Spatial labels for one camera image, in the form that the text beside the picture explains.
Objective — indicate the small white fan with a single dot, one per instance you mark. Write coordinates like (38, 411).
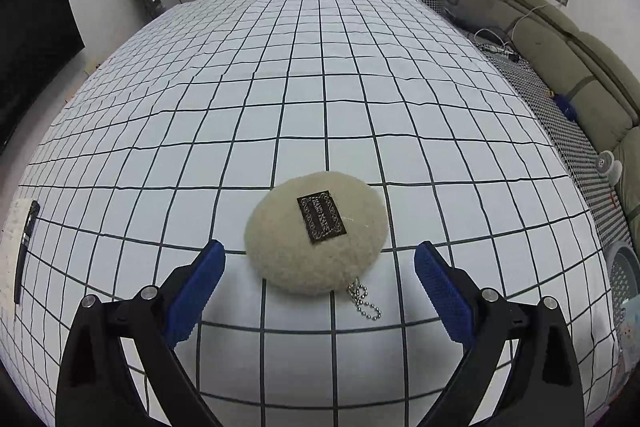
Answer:
(610, 164)

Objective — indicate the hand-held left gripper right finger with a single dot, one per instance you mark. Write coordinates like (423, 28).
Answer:
(442, 292)

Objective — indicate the black remote control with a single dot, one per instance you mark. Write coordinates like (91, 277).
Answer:
(25, 252)

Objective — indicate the black television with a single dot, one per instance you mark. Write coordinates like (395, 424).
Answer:
(35, 57)

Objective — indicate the white checked bed sheet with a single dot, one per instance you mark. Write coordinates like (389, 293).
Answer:
(325, 82)

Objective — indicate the blue cloth item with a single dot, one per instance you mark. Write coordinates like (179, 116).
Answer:
(566, 106)

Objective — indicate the grey perforated plastic basket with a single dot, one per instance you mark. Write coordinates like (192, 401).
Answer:
(625, 267)

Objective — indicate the white paper sheet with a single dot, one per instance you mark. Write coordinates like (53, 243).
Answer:
(9, 257)

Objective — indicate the beige plush pouch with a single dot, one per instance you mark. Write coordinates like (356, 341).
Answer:
(290, 252)

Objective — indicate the grey pillow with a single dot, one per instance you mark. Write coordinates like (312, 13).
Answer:
(460, 18)

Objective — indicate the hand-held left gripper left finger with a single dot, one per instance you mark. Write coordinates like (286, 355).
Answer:
(197, 292)

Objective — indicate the houndstooth sofa cover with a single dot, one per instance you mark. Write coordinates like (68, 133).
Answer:
(565, 142)

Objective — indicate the olive green sofa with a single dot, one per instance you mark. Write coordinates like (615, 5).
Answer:
(585, 52)

